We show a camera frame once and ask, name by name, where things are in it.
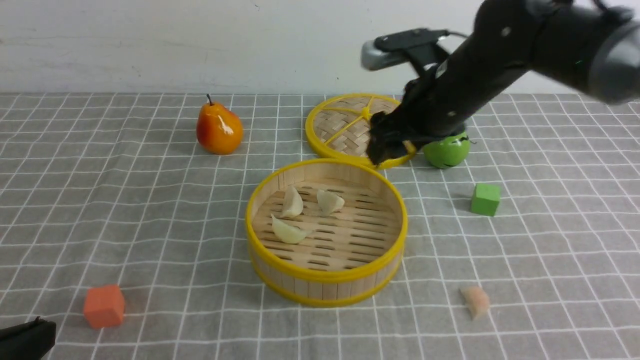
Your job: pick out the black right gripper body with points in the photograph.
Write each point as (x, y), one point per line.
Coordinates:
(390, 131)

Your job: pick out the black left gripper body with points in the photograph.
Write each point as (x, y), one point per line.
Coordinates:
(28, 341)

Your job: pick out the white dumpling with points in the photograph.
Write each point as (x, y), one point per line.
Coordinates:
(293, 203)
(329, 202)

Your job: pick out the pale green dumpling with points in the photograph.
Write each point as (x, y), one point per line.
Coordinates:
(287, 233)

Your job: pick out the pink dumpling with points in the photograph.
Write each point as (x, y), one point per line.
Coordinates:
(477, 301)

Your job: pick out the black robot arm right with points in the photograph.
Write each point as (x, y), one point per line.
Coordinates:
(593, 50)

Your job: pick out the woven bamboo steamer lid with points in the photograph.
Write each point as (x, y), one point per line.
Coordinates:
(339, 127)

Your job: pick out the bamboo steamer tray yellow rim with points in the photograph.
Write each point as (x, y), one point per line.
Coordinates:
(352, 253)

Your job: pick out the green toy watermelon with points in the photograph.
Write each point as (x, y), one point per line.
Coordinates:
(448, 152)

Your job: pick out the orange cube block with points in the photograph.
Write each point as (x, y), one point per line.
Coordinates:
(104, 306)

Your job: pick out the green cube block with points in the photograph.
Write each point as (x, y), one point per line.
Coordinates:
(485, 199)

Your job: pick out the grey checked tablecloth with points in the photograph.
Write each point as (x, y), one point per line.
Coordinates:
(112, 189)

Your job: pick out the orange red toy pear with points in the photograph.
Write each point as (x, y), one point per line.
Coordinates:
(218, 130)

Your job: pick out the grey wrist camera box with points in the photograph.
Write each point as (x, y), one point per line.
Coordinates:
(419, 47)

